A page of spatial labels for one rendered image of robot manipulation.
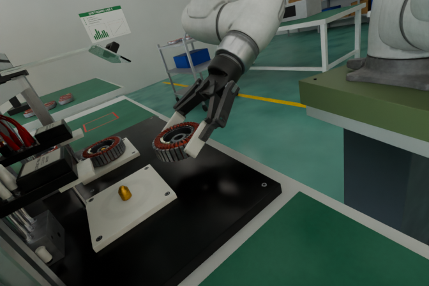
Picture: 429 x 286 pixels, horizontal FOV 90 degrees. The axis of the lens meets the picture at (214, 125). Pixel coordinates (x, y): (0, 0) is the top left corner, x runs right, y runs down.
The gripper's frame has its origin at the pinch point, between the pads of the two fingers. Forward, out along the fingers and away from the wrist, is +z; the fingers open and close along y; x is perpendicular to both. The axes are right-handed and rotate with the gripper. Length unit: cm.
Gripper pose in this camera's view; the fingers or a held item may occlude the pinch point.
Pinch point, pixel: (180, 138)
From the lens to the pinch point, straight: 46.8
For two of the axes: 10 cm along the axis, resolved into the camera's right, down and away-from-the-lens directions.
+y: -5.9, -2.0, 7.8
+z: -5.3, 8.3, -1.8
